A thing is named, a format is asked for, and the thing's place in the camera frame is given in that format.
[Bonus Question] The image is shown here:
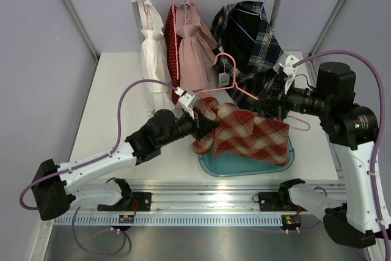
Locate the pink hanger of white dress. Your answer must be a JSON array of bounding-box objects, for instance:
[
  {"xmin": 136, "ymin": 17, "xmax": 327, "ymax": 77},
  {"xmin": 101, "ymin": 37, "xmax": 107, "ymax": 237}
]
[{"xmin": 141, "ymin": 0, "xmax": 151, "ymax": 30}]

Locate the pink hanger of red garment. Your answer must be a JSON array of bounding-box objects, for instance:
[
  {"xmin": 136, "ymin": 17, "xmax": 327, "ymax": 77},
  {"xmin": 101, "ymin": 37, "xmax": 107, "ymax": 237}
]
[{"xmin": 170, "ymin": 0, "xmax": 180, "ymax": 81}]

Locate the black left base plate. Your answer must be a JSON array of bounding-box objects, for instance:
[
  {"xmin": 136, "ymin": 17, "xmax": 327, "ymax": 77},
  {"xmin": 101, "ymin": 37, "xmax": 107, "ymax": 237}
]
[{"xmin": 124, "ymin": 191, "xmax": 152, "ymax": 212}]

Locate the white price tag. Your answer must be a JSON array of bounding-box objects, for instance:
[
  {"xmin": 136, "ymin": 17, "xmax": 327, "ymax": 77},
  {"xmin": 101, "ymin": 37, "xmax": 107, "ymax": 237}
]
[{"xmin": 218, "ymin": 72, "xmax": 230, "ymax": 87}]

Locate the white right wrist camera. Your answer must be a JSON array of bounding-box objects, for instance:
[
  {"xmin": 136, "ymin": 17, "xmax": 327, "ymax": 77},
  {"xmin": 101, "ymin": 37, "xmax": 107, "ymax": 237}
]
[{"xmin": 272, "ymin": 53, "xmax": 299, "ymax": 94}]

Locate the red plaid skirt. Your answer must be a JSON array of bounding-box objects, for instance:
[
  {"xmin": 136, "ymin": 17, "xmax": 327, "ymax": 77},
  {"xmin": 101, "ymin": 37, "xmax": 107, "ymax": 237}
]
[{"xmin": 192, "ymin": 97, "xmax": 290, "ymax": 166}]

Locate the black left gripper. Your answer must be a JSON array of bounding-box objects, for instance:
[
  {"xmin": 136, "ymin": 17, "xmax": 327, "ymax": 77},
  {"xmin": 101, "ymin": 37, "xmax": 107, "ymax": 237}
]
[{"xmin": 158, "ymin": 108, "xmax": 219, "ymax": 147}]

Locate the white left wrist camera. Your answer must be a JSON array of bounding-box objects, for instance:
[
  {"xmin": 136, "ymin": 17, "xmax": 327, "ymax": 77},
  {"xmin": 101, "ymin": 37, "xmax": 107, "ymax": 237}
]
[{"xmin": 175, "ymin": 87, "xmax": 200, "ymax": 119}]

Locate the red dotted garment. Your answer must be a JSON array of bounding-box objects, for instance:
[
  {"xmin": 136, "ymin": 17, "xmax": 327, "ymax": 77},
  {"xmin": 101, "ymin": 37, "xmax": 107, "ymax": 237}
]
[{"xmin": 164, "ymin": 6, "xmax": 182, "ymax": 87}]

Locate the blue wire hanger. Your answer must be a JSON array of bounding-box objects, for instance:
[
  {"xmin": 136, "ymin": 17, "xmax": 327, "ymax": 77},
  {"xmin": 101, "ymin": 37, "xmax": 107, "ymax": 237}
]
[{"xmin": 227, "ymin": 0, "xmax": 276, "ymax": 43}]

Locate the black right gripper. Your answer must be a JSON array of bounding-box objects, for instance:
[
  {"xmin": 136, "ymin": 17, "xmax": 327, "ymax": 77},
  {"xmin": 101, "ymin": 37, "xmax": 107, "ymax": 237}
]
[{"xmin": 252, "ymin": 75, "xmax": 332, "ymax": 121}]

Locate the aluminium mounting rail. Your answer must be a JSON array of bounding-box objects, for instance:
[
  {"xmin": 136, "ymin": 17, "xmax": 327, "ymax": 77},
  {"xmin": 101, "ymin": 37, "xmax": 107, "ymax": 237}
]
[{"xmin": 41, "ymin": 183, "xmax": 378, "ymax": 213}]

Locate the white slotted cable duct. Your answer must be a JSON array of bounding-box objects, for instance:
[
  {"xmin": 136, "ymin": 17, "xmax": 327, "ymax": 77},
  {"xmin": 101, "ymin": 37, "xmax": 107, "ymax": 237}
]
[{"xmin": 54, "ymin": 213, "xmax": 282, "ymax": 227}]

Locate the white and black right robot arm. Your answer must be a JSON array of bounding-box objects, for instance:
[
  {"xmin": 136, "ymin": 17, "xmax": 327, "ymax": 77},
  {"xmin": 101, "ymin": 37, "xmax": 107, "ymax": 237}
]
[{"xmin": 253, "ymin": 62, "xmax": 390, "ymax": 249}]

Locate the teal plastic basin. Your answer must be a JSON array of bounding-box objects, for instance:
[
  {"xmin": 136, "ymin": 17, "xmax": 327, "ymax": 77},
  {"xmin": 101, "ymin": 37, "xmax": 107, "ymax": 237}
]
[{"xmin": 198, "ymin": 139, "xmax": 295, "ymax": 177}]

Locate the navy plaid skirt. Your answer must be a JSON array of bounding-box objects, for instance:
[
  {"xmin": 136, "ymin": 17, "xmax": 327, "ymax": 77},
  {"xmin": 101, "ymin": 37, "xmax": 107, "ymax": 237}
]
[{"xmin": 210, "ymin": 1, "xmax": 283, "ymax": 96}]

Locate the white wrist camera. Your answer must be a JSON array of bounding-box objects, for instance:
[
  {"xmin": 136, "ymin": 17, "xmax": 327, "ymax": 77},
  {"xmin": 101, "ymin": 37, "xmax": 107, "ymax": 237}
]
[
  {"xmin": 272, "ymin": 53, "xmax": 299, "ymax": 94},
  {"xmin": 175, "ymin": 87, "xmax": 200, "ymax": 119}
]

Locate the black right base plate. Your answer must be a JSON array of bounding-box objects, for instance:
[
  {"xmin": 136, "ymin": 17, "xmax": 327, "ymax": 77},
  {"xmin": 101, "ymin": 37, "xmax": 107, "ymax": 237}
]
[{"xmin": 252, "ymin": 192, "xmax": 306, "ymax": 213}]

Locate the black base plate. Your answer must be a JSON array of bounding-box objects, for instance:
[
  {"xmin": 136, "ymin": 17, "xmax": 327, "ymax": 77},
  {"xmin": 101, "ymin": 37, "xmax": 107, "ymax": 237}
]
[
  {"xmin": 252, "ymin": 192, "xmax": 306, "ymax": 213},
  {"xmin": 124, "ymin": 191, "xmax": 152, "ymax": 212}
]

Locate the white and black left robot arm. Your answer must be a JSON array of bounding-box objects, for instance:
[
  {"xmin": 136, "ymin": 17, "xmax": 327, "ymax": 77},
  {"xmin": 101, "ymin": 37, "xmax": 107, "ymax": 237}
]
[{"xmin": 31, "ymin": 109, "xmax": 219, "ymax": 221}]

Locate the blue hanger of pink dress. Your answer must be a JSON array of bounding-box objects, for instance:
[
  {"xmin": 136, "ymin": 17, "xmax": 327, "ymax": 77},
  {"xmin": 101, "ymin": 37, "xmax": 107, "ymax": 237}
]
[{"xmin": 183, "ymin": 0, "xmax": 196, "ymax": 26}]

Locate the pink ruffled dress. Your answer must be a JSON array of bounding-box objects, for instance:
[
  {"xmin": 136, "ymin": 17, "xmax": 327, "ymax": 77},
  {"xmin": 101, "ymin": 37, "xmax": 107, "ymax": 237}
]
[{"xmin": 176, "ymin": 1, "xmax": 217, "ymax": 92}]

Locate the white dress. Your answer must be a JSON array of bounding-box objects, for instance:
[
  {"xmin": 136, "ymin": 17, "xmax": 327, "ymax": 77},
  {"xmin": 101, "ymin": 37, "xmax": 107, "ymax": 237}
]
[{"xmin": 139, "ymin": 1, "xmax": 175, "ymax": 112}]

